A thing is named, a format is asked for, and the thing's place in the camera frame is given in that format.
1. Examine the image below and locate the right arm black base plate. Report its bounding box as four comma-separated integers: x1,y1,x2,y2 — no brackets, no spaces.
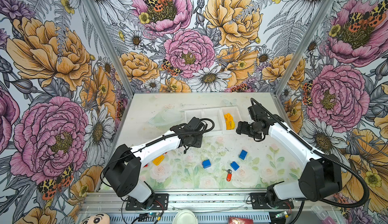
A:
246,193,294,210

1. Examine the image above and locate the white round lid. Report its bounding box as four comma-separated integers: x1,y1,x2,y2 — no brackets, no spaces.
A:
172,210,198,224

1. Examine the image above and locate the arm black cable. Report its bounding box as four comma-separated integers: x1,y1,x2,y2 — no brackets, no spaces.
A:
99,117,215,188
250,98,370,224

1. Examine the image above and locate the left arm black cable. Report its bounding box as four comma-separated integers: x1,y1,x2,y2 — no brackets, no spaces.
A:
99,117,215,188

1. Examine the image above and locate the clear plastic container corner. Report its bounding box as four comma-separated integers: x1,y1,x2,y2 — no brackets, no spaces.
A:
311,205,336,224

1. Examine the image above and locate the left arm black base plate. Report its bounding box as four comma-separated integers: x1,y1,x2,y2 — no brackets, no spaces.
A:
125,193,169,211

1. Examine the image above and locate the red box at bottom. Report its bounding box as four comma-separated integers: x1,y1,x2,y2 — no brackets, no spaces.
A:
228,217,254,224

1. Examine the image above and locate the blue lego brick upper right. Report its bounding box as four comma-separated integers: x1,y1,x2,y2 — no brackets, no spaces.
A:
238,150,248,160

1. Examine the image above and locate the white three-compartment bin tray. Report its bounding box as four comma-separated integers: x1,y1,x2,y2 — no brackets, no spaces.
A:
185,106,242,137

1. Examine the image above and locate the yellow lego brick top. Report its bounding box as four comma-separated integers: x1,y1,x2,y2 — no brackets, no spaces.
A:
224,113,233,123

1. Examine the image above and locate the cartoon face toy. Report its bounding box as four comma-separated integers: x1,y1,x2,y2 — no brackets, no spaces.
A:
80,213,110,224

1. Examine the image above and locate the aluminium frame rail front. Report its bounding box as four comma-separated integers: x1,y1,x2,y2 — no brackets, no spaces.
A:
79,190,337,214

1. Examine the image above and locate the blue lego brick lower right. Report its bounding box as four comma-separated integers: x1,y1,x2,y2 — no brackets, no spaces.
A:
230,161,240,171

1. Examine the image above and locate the yellow lego brick left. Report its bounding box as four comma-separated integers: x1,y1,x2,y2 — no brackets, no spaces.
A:
153,155,165,166

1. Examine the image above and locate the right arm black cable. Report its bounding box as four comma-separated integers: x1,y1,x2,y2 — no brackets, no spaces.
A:
250,98,370,224

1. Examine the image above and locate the blue lego brick center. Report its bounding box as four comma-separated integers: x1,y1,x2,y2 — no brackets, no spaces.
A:
202,159,211,169

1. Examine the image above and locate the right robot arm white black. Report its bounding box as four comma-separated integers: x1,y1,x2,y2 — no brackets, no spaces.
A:
236,103,342,205

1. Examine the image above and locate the blue lego brick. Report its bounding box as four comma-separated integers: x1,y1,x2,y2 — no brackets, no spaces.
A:
202,159,211,169
238,150,248,160
230,161,240,171

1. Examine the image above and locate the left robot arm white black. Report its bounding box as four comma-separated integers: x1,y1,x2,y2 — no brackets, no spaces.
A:
102,117,208,204

